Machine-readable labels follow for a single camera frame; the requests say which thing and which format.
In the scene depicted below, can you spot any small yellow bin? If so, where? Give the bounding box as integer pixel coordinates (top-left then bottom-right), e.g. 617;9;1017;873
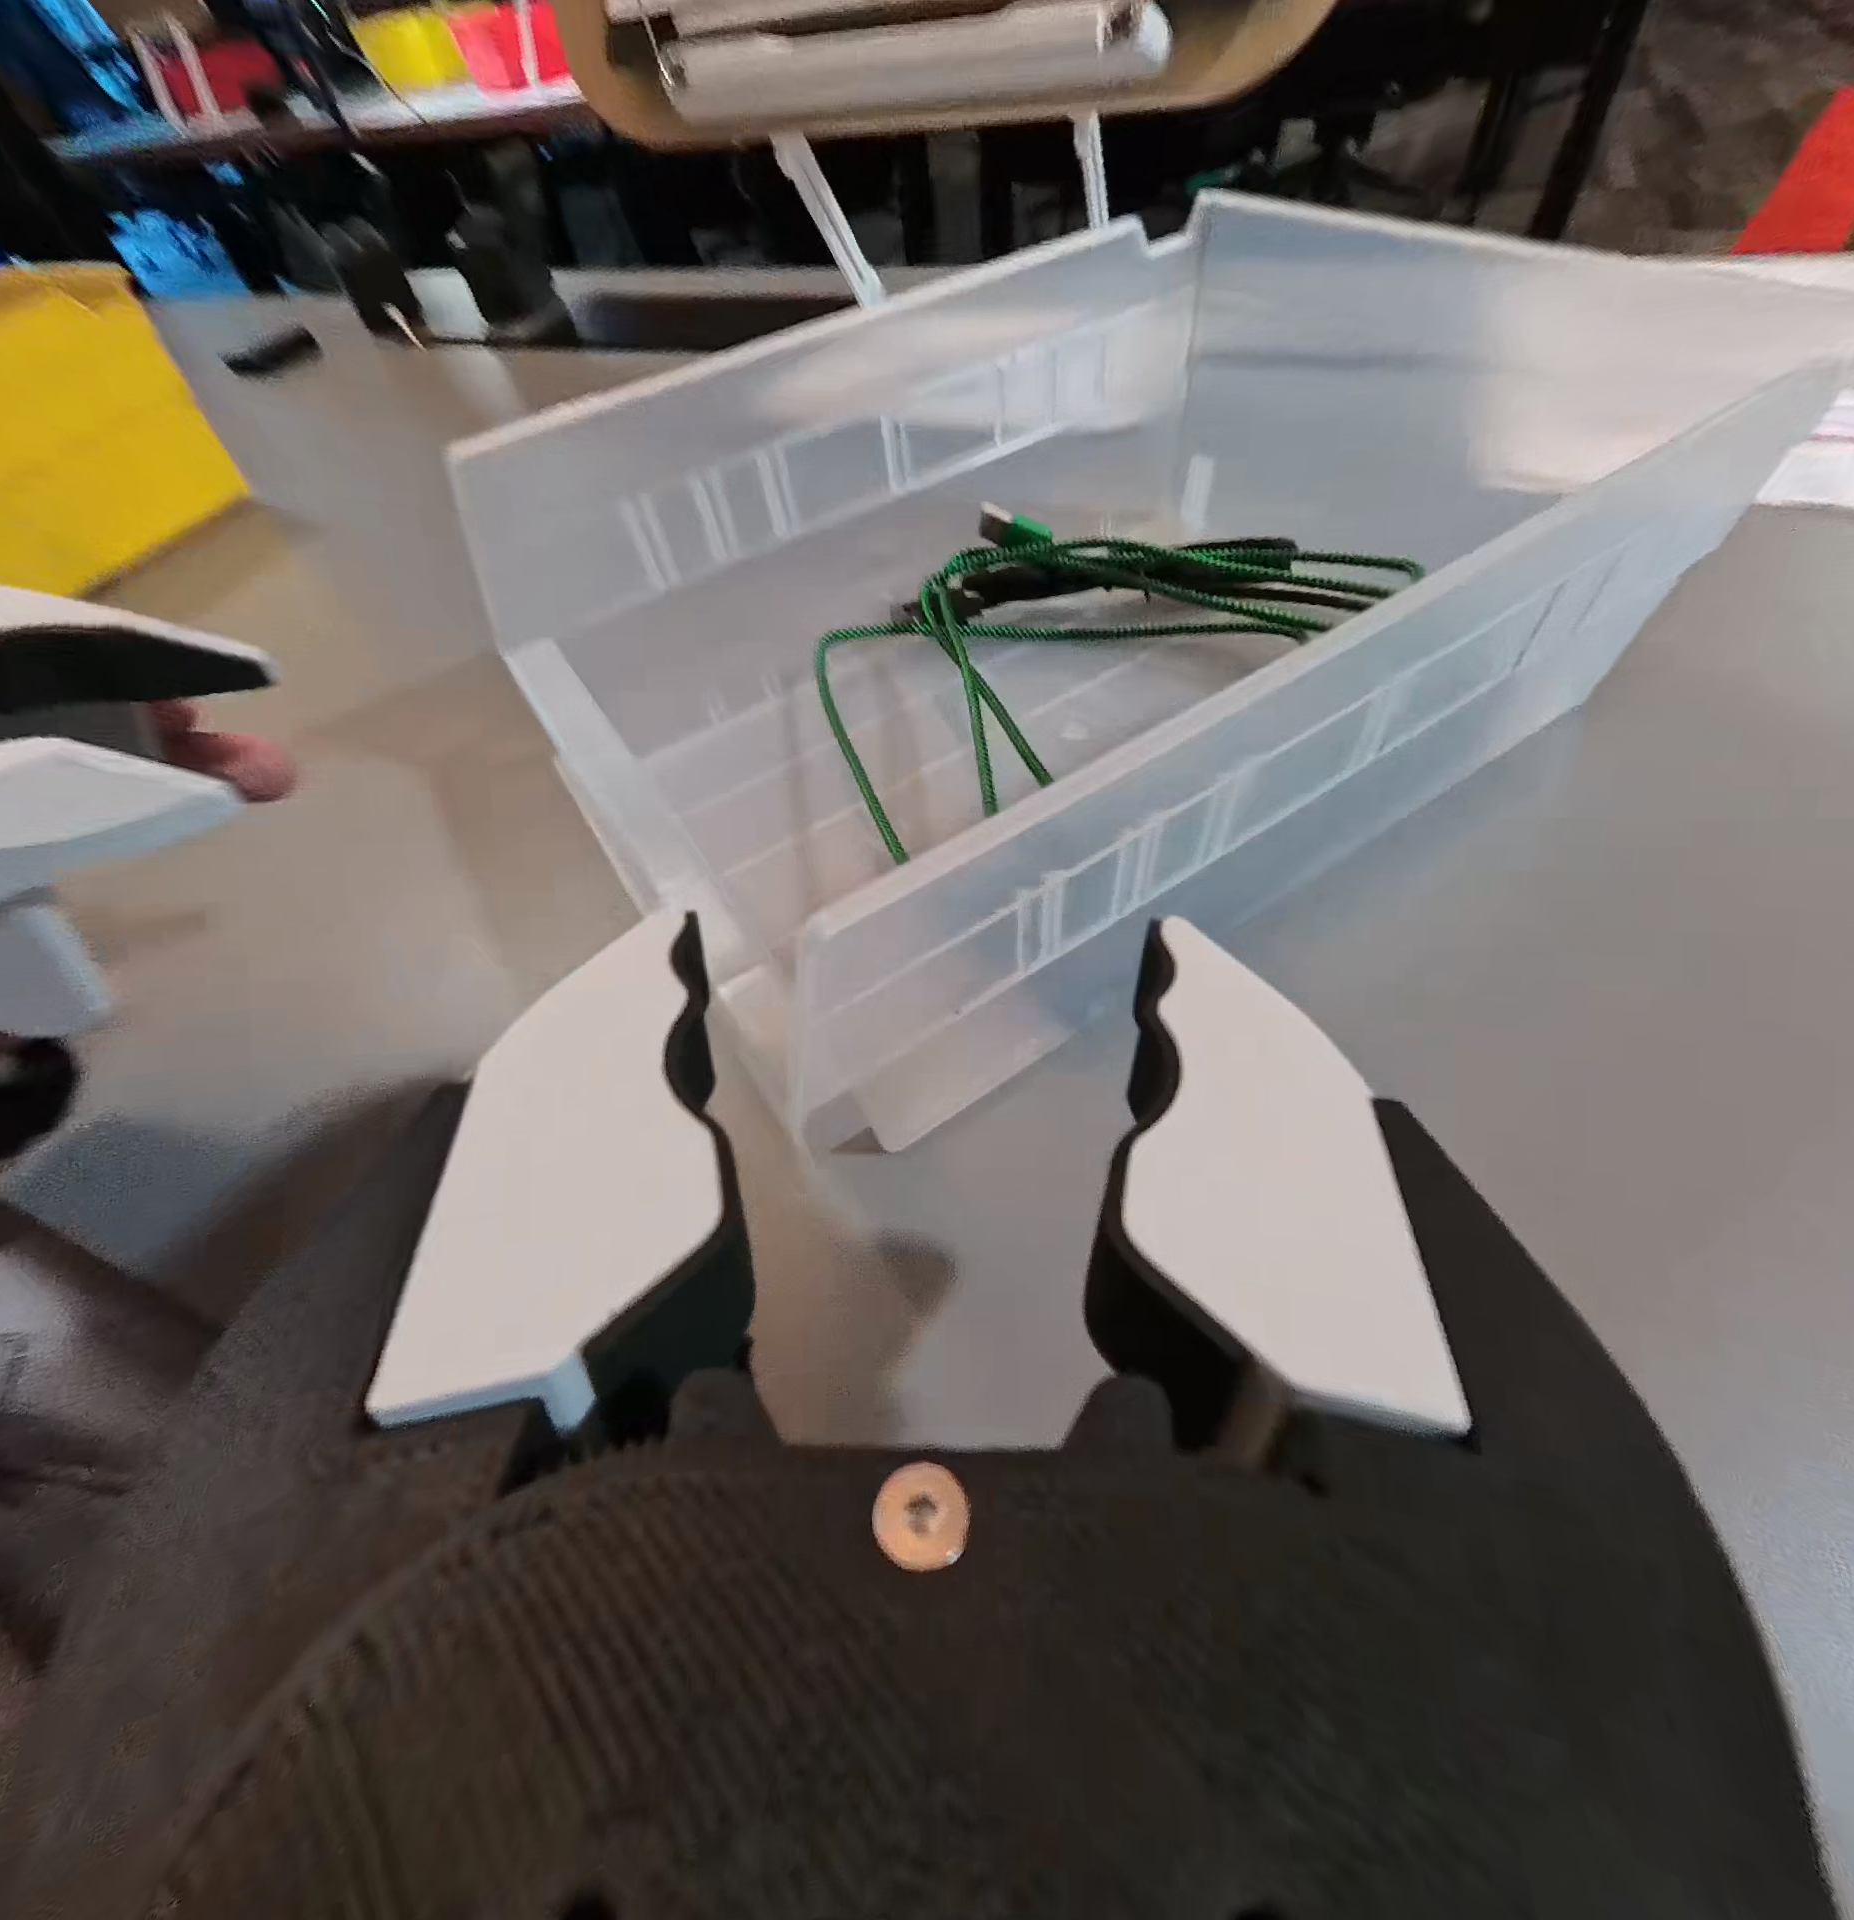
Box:
346;7;476;94

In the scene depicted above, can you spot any yellow plastic bin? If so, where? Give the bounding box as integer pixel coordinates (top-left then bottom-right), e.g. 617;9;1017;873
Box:
0;265;255;602

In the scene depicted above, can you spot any tan curved board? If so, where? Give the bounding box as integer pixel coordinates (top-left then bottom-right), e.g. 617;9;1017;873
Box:
551;0;1342;151

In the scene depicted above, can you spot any white paper sheet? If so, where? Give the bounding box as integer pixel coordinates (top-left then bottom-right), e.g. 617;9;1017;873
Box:
1757;367;1854;514

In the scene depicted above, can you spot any grey tube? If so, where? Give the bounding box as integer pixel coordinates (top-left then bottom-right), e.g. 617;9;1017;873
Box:
658;7;1176;125

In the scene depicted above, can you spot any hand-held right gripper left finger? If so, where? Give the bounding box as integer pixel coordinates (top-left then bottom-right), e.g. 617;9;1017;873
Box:
363;907;756;1446

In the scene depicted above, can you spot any clear plastic bin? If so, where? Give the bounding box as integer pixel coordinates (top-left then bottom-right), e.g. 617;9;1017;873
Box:
445;189;1854;1160

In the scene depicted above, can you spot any person's left hand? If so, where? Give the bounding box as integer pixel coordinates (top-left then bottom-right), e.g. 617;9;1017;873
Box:
151;699;302;808

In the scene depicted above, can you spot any wide red bin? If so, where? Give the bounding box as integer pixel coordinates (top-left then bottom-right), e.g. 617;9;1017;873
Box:
449;0;573;87

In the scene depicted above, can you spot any small red bin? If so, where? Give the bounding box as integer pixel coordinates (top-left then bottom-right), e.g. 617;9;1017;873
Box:
159;37;272;119

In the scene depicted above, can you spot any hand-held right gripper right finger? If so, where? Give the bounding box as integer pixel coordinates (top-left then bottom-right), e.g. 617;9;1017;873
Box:
1087;915;1473;1451

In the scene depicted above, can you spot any green braided cable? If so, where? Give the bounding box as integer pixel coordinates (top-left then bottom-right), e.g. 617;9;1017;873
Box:
810;501;1428;868

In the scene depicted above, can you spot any background table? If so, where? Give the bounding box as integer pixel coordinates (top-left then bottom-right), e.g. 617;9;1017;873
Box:
42;82;588;164

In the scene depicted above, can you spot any grey desk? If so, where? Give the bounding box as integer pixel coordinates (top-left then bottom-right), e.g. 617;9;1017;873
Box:
0;263;1854;1920

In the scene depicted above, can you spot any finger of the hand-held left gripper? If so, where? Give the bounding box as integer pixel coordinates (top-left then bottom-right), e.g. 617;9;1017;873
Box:
0;737;250;1039
0;582;278;718

